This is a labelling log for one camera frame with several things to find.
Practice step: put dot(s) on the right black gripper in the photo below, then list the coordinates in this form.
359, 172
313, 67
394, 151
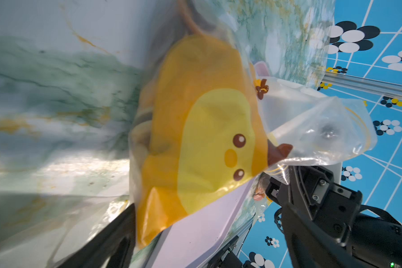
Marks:
326, 225

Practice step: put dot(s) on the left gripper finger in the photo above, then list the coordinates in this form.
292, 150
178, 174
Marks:
113, 246

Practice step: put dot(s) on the ziploc bag of cookies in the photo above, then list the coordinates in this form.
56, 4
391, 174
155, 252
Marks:
305, 127

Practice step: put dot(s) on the right ziploc cookie bag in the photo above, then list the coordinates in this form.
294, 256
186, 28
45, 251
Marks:
262, 201

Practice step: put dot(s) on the lilac rectangular tray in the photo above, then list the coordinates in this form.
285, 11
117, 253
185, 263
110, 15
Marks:
201, 224

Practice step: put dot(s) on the right aluminium corner post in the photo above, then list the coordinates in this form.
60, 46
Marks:
363, 84

